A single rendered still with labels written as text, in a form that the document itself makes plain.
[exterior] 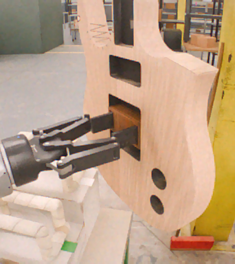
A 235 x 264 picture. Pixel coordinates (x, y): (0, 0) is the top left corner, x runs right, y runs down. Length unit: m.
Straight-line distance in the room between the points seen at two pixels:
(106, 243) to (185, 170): 0.48
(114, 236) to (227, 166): 0.96
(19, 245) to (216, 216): 1.41
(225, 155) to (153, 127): 1.18
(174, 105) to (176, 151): 0.07
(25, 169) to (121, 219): 0.53
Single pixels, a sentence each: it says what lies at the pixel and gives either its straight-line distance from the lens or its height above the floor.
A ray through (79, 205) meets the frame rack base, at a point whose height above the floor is 1.09.
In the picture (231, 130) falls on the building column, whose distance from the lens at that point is 1.48.
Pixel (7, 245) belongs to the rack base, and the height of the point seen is 1.02.
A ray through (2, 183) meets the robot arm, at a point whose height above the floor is 1.34.
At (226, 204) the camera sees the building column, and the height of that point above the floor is 0.39.
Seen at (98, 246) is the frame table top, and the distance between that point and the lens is 0.79.
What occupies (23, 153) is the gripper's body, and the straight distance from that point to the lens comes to 0.37.
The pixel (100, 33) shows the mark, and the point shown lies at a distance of 0.53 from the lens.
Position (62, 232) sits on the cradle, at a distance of 0.67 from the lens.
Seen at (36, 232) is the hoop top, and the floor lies 1.12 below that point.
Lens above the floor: 1.56
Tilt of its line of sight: 28 degrees down
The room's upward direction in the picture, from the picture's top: straight up
